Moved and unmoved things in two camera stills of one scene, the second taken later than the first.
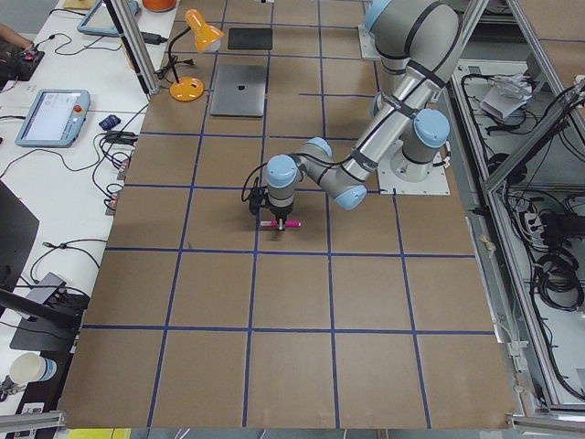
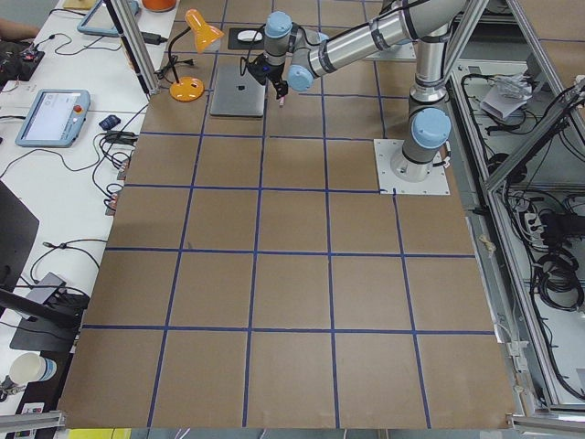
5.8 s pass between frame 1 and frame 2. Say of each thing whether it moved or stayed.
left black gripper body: moved
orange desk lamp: stayed
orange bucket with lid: stayed
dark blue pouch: stayed
